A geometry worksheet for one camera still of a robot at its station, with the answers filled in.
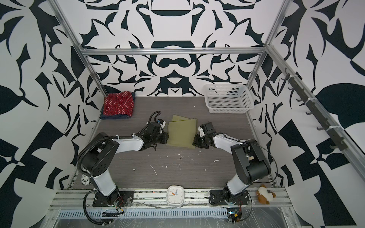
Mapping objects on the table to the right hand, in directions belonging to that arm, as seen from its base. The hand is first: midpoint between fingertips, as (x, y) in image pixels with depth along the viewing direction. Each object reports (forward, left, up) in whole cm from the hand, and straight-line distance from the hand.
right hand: (194, 141), depth 92 cm
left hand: (+5, +15, +2) cm, 16 cm away
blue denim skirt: (+20, +56, +1) cm, 59 cm away
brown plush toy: (-30, -34, -1) cm, 45 cm away
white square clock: (-30, +11, 0) cm, 32 cm away
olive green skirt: (+8, +7, -1) cm, 11 cm away
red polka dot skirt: (+30, +54, +5) cm, 62 cm away
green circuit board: (-36, -18, -5) cm, 41 cm away
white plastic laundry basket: (+40, -31, -3) cm, 51 cm away
